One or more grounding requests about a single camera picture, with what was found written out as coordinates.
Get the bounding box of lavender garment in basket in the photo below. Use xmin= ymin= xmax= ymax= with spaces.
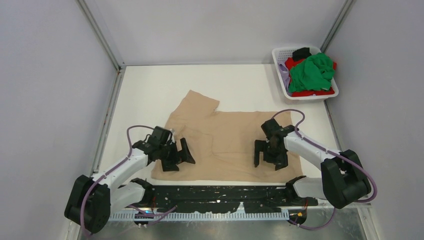
xmin=278 ymin=61 xmax=292 ymax=97

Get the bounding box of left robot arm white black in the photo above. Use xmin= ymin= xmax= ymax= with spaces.
xmin=64 ymin=126 xmax=196 ymax=237

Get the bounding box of green t shirt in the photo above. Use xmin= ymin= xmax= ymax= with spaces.
xmin=288 ymin=52 xmax=336 ymax=94

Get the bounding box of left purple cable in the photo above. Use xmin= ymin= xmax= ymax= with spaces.
xmin=79 ymin=125 xmax=178 ymax=238

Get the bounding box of white plastic laundry basket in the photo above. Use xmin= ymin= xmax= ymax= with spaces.
xmin=271 ymin=44 xmax=339 ymax=104

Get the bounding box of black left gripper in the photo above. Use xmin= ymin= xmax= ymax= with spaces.
xmin=159 ymin=138 xmax=194 ymax=172

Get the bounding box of beige t shirt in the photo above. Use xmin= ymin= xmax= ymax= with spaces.
xmin=151 ymin=90 xmax=303 ymax=183

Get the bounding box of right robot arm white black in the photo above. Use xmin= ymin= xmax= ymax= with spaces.
xmin=253 ymin=118 xmax=372 ymax=209

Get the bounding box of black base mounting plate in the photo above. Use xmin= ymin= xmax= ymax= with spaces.
xmin=133 ymin=185 xmax=318 ymax=214

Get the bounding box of red t shirt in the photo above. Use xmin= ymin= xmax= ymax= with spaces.
xmin=284 ymin=56 xmax=338 ymax=98

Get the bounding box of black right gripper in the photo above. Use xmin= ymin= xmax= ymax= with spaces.
xmin=254 ymin=139 xmax=288 ymax=172

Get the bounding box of black garment in basket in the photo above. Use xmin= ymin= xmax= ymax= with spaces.
xmin=292 ymin=47 xmax=312 ymax=62

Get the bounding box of white slotted cable duct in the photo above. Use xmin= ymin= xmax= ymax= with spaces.
xmin=108 ymin=209 xmax=290 ymax=222

